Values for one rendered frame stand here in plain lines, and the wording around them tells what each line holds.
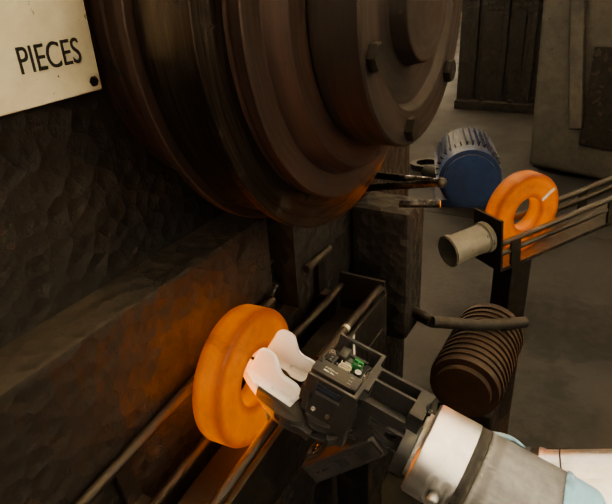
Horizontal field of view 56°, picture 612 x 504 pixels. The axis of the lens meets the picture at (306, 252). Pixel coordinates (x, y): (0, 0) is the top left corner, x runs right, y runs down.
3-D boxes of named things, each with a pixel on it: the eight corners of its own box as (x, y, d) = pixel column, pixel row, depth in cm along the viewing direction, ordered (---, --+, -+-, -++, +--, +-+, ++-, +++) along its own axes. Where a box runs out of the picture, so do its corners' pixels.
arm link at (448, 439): (460, 463, 60) (429, 537, 53) (417, 439, 62) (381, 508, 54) (490, 407, 55) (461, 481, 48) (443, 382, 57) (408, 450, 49)
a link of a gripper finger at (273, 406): (274, 367, 61) (345, 407, 59) (272, 378, 62) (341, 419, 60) (249, 394, 58) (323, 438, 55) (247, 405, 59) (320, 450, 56)
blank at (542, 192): (501, 260, 114) (513, 267, 112) (470, 211, 105) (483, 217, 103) (555, 206, 115) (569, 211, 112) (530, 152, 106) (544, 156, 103)
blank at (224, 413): (174, 367, 55) (202, 375, 53) (255, 276, 66) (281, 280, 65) (210, 470, 63) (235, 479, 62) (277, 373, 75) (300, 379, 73)
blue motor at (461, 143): (434, 217, 279) (437, 148, 263) (431, 177, 328) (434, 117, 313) (500, 218, 273) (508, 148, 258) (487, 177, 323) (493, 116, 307)
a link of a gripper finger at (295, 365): (257, 304, 63) (330, 343, 60) (250, 343, 66) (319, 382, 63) (240, 319, 60) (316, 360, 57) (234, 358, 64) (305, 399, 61)
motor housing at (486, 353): (416, 553, 124) (426, 352, 100) (447, 479, 141) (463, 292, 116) (477, 580, 118) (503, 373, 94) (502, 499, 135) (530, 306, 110)
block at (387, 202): (348, 328, 103) (345, 204, 92) (367, 306, 109) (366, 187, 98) (405, 343, 98) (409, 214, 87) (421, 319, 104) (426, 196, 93)
